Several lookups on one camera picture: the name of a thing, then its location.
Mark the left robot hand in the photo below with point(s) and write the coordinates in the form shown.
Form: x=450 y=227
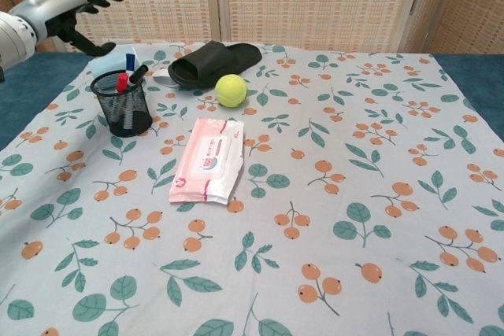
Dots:
x=55 y=7

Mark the black mesh pen holder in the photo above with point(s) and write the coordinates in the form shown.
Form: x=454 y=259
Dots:
x=136 y=123

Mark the pink wet wipes pack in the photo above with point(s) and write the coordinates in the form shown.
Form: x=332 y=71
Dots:
x=208 y=159

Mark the yellow tennis ball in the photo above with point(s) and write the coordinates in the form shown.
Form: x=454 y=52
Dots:
x=231 y=90

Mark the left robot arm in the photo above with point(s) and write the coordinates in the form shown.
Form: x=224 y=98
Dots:
x=13 y=41

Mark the floral patterned tablecloth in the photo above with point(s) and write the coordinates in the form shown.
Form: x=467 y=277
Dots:
x=315 y=194

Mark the light blue plastic cup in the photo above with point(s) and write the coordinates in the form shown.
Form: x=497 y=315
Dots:
x=108 y=63

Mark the woven folding screen panel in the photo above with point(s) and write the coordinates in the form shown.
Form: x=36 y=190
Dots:
x=157 y=1
x=315 y=1
x=464 y=5

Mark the black slipper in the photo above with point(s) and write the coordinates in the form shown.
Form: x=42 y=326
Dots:
x=212 y=60

